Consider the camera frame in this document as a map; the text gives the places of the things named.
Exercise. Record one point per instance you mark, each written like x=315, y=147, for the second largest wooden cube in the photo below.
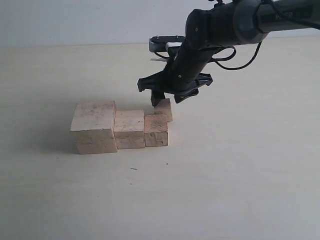
x=129, y=129

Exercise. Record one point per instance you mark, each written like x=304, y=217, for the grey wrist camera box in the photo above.
x=161, y=44

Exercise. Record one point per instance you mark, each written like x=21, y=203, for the smallest wooden cube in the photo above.
x=164, y=108

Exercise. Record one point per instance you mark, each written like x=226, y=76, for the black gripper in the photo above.
x=181, y=76

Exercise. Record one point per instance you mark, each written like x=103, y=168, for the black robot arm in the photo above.
x=208, y=32

